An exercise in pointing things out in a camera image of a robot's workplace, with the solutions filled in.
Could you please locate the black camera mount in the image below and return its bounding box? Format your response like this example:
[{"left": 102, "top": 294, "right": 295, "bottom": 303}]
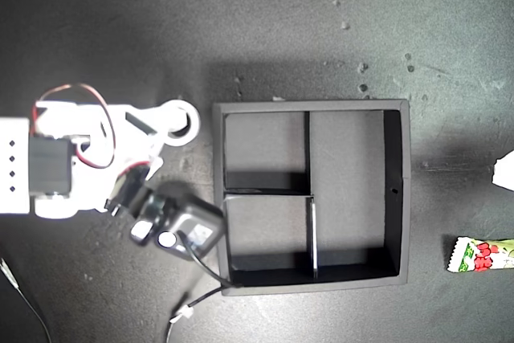
[{"left": 104, "top": 162, "right": 152, "bottom": 218}]

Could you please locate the arm red servo wire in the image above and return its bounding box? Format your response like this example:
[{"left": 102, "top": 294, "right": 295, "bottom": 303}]
[{"left": 31, "top": 83, "right": 118, "bottom": 170}]

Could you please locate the black camera box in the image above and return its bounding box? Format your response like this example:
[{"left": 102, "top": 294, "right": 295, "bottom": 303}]
[{"left": 128, "top": 182, "right": 225, "bottom": 260}]

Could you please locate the thin grey wire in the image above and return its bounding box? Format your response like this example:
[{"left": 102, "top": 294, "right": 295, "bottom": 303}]
[{"left": 0, "top": 257, "right": 53, "bottom": 343}]

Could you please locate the black camera cable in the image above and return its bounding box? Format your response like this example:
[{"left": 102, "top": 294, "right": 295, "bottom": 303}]
[{"left": 167, "top": 234, "right": 244, "bottom": 343}]

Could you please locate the small white tape roll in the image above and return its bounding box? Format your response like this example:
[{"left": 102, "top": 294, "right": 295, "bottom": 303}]
[{"left": 159, "top": 97, "right": 201, "bottom": 148}]

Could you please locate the green printed snack bar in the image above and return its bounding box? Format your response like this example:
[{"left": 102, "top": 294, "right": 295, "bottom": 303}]
[{"left": 446, "top": 236, "right": 514, "bottom": 274}]

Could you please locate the black compartment tray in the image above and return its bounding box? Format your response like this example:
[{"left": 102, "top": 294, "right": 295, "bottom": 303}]
[{"left": 211, "top": 98, "right": 413, "bottom": 299}]

